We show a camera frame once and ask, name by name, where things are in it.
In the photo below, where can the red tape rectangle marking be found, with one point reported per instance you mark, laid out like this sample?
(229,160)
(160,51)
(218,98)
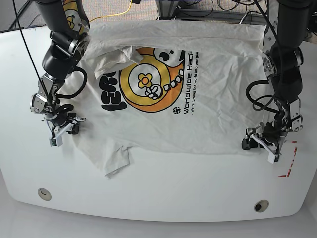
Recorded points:
(287,159)

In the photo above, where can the table grommet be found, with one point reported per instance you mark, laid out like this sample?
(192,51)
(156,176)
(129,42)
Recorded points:
(261,206)
(44,194)

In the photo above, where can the aluminium table frame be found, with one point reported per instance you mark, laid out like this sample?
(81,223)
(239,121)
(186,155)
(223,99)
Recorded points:
(168,9)

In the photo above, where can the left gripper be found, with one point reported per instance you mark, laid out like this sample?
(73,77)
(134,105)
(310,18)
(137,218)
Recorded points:
(272,135)

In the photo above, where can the left table grommet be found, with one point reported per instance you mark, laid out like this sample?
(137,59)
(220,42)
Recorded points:
(44,194)

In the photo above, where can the right table grommet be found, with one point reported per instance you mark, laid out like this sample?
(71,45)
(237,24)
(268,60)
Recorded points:
(261,206)

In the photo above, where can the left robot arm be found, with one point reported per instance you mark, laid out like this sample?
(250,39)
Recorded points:
(286,26)

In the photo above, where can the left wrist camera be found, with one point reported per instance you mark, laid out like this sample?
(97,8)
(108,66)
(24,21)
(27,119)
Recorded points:
(273,157)

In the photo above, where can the white printed t-shirt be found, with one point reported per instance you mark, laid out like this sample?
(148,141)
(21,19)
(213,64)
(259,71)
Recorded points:
(171,87)

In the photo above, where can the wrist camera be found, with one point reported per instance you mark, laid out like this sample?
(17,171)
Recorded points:
(273,157)
(55,141)

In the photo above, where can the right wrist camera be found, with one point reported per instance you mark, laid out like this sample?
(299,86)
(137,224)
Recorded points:
(55,141)

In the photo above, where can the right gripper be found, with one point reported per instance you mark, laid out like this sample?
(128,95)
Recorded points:
(60,119)

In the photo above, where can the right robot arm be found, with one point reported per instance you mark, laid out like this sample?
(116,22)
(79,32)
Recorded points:
(69,36)

